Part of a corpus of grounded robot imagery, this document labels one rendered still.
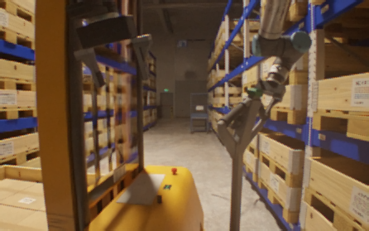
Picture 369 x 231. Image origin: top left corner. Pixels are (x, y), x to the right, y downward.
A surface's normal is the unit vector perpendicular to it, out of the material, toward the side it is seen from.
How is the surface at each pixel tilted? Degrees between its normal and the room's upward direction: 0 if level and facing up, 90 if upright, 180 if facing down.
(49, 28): 90
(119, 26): 114
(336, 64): 90
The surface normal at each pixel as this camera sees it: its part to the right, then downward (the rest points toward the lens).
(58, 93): -0.13, 0.07
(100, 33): -0.12, 0.47
